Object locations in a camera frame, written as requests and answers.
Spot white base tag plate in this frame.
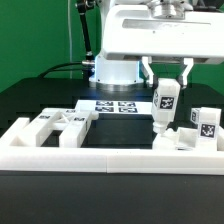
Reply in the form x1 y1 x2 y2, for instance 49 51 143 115
75 100 152 115

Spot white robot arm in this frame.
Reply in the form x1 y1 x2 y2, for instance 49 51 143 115
90 0 224 89

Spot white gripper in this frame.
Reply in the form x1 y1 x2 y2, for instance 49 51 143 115
101 5 224 89

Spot white chair seat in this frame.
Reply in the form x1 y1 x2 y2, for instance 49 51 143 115
152 126 224 152

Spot black power cables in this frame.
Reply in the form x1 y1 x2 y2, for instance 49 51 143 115
37 61 96 80

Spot white chair back frame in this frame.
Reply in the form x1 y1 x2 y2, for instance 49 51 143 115
25 108 99 148

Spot white U-shaped obstacle fence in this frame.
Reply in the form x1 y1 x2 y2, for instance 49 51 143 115
0 118 224 175

